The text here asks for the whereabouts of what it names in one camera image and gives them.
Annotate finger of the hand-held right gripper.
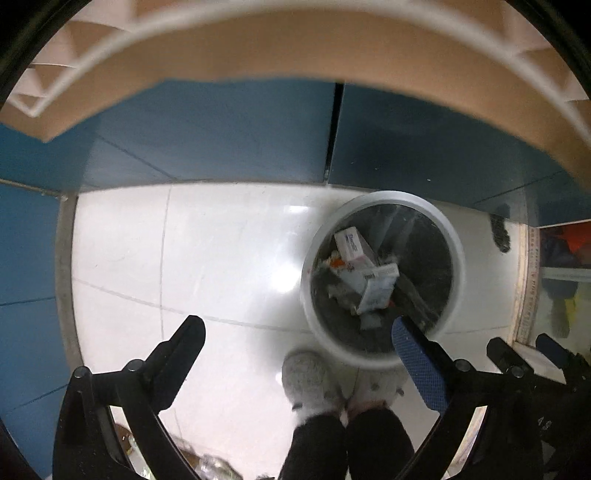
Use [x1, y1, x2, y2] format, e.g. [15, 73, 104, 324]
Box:
[536, 333, 591, 393]
[487, 337, 525, 370]

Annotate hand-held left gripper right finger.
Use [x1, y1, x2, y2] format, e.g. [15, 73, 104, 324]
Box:
[392, 316, 542, 480]

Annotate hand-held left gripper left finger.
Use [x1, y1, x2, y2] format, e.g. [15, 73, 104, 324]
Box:
[53, 315, 206, 480]

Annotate green white medicine box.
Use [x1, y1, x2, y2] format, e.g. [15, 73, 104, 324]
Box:
[355, 263, 400, 315]

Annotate white pink toothpaste box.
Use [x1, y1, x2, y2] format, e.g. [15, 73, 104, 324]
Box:
[333, 227, 377, 273]

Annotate white round trash bin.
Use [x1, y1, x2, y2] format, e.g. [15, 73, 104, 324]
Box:
[300, 190, 464, 367]

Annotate grey fuzzy slipper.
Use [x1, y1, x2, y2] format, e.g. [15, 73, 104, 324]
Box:
[281, 351, 347, 414]
[346, 364, 409, 411]

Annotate sliding glass door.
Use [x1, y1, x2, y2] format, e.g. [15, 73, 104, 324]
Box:
[510, 222, 591, 370]

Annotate orange cloth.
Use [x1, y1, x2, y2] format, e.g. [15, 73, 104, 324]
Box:
[540, 224, 591, 268]

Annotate clear plastic bottle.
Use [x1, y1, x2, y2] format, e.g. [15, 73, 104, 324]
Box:
[198, 455, 241, 480]

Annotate black fuzzy item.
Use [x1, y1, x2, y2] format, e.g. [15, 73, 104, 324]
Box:
[489, 205, 512, 254]

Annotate person's black pants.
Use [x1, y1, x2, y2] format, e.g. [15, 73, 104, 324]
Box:
[279, 406, 416, 480]

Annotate blue base cabinet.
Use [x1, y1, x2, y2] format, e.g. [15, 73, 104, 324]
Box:
[0, 78, 591, 462]

